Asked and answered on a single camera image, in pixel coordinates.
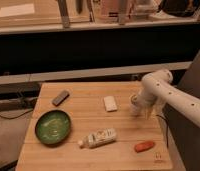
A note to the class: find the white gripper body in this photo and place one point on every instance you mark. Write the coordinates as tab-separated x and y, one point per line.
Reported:
145	99

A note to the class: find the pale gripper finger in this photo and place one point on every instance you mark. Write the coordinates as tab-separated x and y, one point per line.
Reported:
148	112

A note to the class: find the white ceramic cup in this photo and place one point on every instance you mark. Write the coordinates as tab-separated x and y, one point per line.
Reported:
136	105

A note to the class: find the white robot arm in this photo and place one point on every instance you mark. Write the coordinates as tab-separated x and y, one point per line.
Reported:
158	85

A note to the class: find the orange carrot toy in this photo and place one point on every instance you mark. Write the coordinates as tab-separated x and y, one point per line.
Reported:
144	146

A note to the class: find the white rectangular block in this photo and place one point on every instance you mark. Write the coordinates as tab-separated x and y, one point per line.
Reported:
110	104

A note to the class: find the grey rectangular block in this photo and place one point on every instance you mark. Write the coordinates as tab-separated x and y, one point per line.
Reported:
60	98

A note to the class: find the green bowl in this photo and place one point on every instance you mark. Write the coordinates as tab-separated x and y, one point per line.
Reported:
53	127

